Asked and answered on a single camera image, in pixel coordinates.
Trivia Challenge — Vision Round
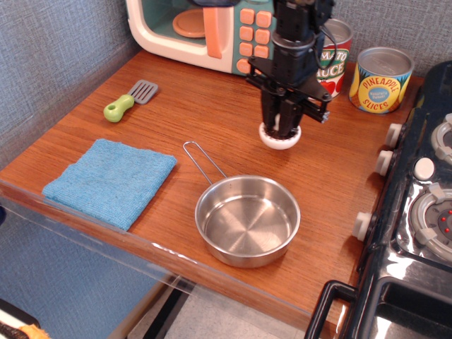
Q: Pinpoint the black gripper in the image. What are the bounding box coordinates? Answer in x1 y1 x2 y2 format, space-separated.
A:
245 33 333 139

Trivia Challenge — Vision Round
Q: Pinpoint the white toy mushroom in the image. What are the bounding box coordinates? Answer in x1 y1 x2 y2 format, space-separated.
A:
258 114 302 150

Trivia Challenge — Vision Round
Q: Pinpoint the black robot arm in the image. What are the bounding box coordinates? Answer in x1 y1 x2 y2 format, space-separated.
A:
246 1 335 142

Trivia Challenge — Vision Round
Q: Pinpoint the tomato sauce can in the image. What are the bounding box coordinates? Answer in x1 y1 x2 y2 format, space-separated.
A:
316 18 353 97

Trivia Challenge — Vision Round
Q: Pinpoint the pineapple slices can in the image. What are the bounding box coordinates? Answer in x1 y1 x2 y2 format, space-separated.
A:
349 47 415 114

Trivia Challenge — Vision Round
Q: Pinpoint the white stove knob middle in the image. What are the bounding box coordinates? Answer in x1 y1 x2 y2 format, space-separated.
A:
374 150 393 177

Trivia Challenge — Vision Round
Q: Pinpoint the white stove knob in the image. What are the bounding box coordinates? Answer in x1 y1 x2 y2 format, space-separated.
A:
385 124 403 148
352 212 373 242
374 150 393 177

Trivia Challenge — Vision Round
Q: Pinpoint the white stove knob top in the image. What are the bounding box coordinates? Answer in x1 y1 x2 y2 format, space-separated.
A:
385 124 403 148

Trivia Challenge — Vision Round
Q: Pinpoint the orange microwave turntable plate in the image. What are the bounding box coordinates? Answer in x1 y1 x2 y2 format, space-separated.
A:
172 9 205 38

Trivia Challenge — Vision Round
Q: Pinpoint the teal toy microwave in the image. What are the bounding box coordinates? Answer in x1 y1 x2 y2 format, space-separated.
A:
126 1 275 76

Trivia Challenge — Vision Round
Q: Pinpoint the white stove knob bottom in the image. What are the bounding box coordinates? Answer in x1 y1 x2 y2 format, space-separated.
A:
352 212 373 242

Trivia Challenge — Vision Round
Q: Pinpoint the white round stove button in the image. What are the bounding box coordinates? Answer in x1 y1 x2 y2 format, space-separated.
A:
413 157 435 181

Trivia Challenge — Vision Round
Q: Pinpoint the grey stove burner back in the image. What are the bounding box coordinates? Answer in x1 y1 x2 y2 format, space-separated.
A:
431 113 451 165

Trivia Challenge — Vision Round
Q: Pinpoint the grey stove burner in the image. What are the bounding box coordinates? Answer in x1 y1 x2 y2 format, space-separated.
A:
431 113 451 165
410 183 451 262

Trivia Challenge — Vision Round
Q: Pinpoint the blue folded cloth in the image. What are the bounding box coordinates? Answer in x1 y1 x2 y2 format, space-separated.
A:
42 139 177 231

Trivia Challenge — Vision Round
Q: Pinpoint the grey stove burner front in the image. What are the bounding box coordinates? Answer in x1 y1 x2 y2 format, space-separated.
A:
410 183 451 262

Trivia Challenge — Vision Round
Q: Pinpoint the black toy stove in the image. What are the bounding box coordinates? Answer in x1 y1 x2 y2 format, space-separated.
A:
305 61 451 338

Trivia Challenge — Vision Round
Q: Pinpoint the clear acrylic table guard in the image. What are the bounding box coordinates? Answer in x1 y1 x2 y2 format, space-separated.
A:
1 184 304 338

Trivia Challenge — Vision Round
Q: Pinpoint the orange fuzzy object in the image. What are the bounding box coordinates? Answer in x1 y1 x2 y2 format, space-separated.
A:
18 324 50 339

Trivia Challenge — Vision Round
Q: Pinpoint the silver pot with handle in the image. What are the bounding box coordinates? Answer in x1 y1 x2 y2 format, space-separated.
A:
182 141 302 269

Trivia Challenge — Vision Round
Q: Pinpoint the green handled grey spatula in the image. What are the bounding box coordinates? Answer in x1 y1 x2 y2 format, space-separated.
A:
103 80 158 123

